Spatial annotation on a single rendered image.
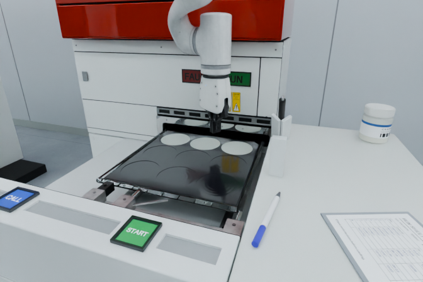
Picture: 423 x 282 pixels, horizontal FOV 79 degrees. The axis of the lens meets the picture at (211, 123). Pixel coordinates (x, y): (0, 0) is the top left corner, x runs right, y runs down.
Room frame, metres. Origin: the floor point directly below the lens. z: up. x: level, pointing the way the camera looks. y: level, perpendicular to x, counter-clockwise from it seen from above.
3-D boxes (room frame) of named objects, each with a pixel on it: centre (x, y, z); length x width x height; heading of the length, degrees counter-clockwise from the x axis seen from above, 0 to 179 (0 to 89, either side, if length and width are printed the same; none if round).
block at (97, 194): (0.46, 0.27, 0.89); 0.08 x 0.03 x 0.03; 162
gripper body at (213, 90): (0.73, -0.01, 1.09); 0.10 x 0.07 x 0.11; 36
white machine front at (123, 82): (0.94, 0.17, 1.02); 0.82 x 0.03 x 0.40; 72
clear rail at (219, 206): (0.50, 0.11, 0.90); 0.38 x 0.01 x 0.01; 72
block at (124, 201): (0.44, 0.20, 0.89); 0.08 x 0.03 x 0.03; 162
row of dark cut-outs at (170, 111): (0.88, 0.00, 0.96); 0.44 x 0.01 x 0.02; 72
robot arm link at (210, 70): (0.73, -0.01, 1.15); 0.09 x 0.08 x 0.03; 36
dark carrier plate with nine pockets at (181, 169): (0.67, 0.06, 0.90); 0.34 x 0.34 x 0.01; 72
